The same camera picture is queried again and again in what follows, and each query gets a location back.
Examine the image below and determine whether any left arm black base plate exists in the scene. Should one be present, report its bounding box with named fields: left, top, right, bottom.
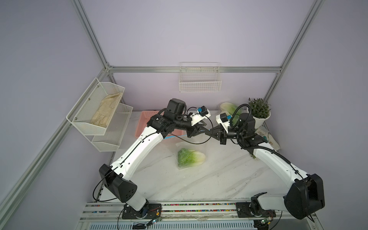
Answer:
left=120, top=203, right=162, bottom=219

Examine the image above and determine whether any potted green plant white pot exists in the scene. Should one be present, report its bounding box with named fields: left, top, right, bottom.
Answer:
left=248, top=98, right=271, bottom=129

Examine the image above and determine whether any pink plastic basket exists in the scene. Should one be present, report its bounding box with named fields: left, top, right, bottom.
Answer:
left=136, top=111, right=185, bottom=140

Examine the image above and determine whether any beige cloth in shelf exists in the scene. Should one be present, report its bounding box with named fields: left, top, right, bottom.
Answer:
left=90, top=93, right=123, bottom=128

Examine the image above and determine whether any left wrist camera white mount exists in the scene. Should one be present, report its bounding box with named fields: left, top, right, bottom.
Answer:
left=189, top=106, right=211, bottom=126

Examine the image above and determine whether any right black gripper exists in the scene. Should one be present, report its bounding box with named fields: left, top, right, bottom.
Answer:
left=206, top=126, right=245, bottom=145

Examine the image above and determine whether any rear bagged chinese cabbage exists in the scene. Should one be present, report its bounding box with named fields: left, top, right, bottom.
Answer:
left=219, top=102, right=243, bottom=118

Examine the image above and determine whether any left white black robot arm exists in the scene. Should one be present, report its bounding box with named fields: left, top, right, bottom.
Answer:
left=99, top=98, right=210, bottom=216

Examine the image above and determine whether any white wire wall basket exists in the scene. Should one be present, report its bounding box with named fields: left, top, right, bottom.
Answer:
left=179, top=62, right=222, bottom=93

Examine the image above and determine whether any aluminium front rail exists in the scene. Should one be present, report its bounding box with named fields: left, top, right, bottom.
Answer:
left=79, top=199, right=317, bottom=222

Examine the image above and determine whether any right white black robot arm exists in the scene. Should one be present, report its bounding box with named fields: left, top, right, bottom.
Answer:
left=209, top=104, right=325, bottom=219

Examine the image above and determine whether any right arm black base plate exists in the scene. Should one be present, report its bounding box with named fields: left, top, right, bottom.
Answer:
left=235, top=201, right=276, bottom=218

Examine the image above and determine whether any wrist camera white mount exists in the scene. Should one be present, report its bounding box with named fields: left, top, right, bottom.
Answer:
left=189, top=106, right=211, bottom=126
left=216, top=113, right=232, bottom=133

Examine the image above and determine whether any white two-tier mesh shelf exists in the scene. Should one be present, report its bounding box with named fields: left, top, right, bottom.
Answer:
left=66, top=78, right=133, bottom=152

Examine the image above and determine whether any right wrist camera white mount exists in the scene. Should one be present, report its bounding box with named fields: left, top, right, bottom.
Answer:
left=216, top=113, right=232, bottom=133

